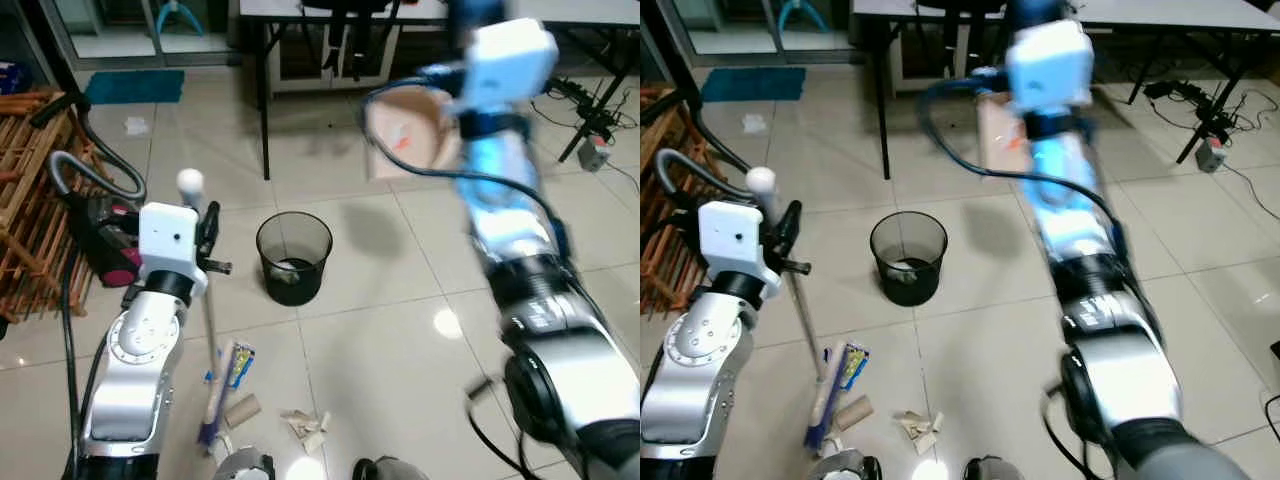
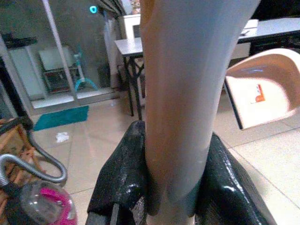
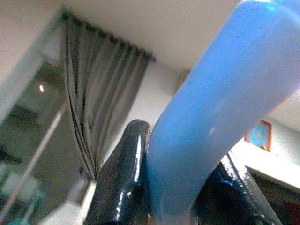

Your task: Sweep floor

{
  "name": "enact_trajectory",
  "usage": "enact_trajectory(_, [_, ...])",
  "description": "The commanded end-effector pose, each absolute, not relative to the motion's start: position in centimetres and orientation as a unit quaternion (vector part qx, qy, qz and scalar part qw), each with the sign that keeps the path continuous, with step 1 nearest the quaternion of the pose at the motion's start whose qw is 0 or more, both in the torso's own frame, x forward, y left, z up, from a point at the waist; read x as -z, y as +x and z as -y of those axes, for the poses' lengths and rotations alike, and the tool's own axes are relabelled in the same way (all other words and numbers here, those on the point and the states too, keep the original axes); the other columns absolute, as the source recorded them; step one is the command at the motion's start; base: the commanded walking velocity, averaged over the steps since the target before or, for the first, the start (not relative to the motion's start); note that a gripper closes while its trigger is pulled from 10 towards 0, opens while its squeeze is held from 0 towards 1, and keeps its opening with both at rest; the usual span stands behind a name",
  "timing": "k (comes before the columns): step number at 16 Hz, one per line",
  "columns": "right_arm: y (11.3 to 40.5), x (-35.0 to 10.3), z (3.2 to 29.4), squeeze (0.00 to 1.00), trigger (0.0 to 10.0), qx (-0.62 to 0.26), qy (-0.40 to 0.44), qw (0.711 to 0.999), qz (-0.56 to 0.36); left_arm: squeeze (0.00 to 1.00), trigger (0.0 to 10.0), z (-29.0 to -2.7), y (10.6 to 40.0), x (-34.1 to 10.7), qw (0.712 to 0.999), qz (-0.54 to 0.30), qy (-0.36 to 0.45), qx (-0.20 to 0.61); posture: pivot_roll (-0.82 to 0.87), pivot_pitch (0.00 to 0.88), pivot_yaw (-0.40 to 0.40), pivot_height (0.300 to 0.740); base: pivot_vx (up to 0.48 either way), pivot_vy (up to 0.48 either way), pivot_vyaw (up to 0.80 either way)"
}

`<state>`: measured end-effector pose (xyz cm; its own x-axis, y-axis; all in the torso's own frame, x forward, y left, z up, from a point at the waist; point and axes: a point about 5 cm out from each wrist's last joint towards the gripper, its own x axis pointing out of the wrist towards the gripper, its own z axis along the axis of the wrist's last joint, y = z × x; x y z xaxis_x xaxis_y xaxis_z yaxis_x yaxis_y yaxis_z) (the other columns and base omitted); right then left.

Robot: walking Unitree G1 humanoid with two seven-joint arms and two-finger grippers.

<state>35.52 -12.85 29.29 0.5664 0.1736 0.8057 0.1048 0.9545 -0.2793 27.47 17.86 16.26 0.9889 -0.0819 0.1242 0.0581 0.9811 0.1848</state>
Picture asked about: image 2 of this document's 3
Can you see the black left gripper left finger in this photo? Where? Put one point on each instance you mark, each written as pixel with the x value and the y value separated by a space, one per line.
pixel 122 173

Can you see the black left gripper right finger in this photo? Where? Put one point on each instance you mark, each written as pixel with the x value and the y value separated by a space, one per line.
pixel 229 187

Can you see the white plastic dustpan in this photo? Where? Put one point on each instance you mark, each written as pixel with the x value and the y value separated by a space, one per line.
pixel 264 91

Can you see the teal floor mat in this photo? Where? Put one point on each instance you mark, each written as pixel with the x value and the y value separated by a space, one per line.
pixel 61 117

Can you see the white crumpled paper scrap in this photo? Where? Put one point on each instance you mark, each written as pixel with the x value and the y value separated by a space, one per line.
pixel 62 137

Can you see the pink canister vacuum cleaner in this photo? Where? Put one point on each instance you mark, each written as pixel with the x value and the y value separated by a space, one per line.
pixel 44 204

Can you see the teal and white mop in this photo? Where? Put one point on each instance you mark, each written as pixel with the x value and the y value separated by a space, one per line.
pixel 82 75

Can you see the grey folding table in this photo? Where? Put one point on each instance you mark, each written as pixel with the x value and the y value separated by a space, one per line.
pixel 131 61

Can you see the small metal storage rack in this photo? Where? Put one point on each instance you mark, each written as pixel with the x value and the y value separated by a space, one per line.
pixel 57 70

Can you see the white microwave oven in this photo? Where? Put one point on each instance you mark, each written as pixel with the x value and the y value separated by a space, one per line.
pixel 132 27

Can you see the white long table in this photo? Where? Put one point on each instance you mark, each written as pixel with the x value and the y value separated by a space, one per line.
pixel 269 30

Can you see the sliding glass door frame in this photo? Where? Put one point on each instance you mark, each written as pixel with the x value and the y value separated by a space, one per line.
pixel 58 47

